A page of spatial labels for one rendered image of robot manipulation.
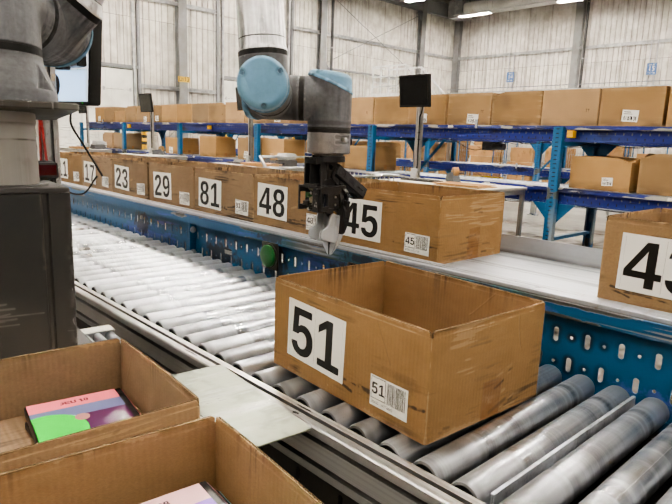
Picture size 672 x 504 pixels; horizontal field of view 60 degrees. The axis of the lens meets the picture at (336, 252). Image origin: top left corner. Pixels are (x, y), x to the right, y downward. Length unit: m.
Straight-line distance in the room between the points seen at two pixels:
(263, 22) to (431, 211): 0.63
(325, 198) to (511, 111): 5.49
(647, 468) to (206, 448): 0.60
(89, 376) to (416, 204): 0.86
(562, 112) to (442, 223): 4.95
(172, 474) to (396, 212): 0.98
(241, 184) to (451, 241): 0.85
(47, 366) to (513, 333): 0.72
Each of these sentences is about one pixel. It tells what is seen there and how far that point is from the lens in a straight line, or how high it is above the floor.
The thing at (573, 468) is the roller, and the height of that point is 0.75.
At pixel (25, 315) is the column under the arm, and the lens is 1.18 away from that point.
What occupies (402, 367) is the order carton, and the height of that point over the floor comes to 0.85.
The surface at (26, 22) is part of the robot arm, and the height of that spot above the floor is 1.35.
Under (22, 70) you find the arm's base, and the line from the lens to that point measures 1.15.
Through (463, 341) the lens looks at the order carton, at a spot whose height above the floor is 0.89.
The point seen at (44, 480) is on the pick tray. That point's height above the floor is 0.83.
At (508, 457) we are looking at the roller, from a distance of 0.90.
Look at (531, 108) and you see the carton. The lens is 6.51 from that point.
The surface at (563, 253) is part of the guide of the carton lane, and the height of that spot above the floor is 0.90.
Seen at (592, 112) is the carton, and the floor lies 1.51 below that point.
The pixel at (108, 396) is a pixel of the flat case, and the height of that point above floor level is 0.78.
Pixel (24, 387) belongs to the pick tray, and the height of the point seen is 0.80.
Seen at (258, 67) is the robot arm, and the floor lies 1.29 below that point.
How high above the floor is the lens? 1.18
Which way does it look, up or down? 11 degrees down
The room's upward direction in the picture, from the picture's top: 2 degrees clockwise
